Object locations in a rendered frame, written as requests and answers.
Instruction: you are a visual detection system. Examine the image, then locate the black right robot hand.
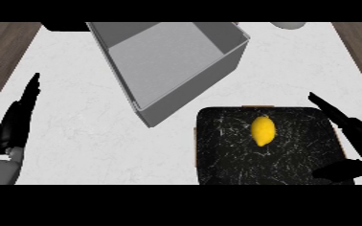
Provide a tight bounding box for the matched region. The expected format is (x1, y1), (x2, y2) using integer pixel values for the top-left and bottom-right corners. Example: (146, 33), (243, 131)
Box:
(307, 91), (362, 183)

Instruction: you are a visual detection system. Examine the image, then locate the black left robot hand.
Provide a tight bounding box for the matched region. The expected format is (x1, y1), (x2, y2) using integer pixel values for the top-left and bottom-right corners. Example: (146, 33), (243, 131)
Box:
(0, 72), (42, 156)

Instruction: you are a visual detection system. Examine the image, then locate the yellow lemon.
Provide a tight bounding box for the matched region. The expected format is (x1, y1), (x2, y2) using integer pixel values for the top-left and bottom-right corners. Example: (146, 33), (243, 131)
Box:
(248, 114), (277, 147)

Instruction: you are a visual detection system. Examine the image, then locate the black marble tray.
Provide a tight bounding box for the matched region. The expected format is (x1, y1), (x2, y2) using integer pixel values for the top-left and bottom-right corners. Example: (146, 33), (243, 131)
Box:
(193, 105), (355, 186)

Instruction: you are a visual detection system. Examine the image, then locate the grey open box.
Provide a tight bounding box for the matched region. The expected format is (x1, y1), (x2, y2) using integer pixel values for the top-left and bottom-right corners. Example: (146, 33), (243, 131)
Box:
(83, 22), (250, 129)

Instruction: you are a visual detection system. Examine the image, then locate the black appliance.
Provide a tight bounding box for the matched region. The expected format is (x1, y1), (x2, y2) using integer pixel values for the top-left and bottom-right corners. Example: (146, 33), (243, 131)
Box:
(39, 22), (91, 33)

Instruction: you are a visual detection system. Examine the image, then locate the grey round object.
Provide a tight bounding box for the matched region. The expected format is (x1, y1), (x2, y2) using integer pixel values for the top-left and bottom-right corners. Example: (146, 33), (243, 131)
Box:
(267, 22), (308, 31)

